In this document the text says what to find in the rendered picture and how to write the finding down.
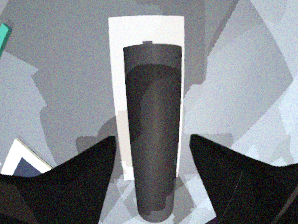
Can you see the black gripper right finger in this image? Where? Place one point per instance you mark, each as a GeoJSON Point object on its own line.
{"type": "Point", "coordinates": [243, 190]}

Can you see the white square tile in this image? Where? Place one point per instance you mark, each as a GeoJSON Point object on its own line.
{"type": "Point", "coordinates": [21, 161]}

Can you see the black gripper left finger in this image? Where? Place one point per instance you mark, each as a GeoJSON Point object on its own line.
{"type": "Point", "coordinates": [71, 193]}

